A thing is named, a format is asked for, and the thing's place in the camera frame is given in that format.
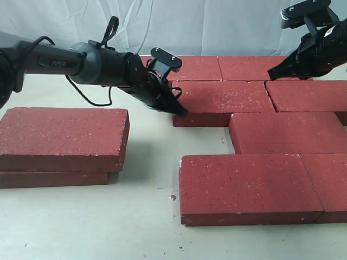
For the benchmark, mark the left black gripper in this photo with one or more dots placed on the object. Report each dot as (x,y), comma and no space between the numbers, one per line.
(145,87)

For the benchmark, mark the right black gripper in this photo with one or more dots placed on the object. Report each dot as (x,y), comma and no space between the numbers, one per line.
(316,60)

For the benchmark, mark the red brick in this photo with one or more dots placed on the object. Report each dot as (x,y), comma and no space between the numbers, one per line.
(309,96)
(249,189)
(248,68)
(211,103)
(197,68)
(328,175)

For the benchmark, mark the red brick diagonal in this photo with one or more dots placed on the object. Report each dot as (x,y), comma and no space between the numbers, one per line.
(64,139)

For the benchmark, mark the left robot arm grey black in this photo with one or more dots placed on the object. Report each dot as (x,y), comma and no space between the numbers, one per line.
(91,63)

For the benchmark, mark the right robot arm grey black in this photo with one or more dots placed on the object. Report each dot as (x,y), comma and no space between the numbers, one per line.
(308,39)

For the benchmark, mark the grey backdrop cloth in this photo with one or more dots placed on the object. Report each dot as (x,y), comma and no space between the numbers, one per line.
(180,27)

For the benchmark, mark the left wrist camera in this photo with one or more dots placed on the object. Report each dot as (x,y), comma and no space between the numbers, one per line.
(163,62)

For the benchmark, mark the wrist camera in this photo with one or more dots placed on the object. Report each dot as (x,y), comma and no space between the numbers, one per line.
(313,14)
(163,62)

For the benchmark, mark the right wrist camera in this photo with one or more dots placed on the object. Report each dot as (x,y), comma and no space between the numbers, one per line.
(313,14)

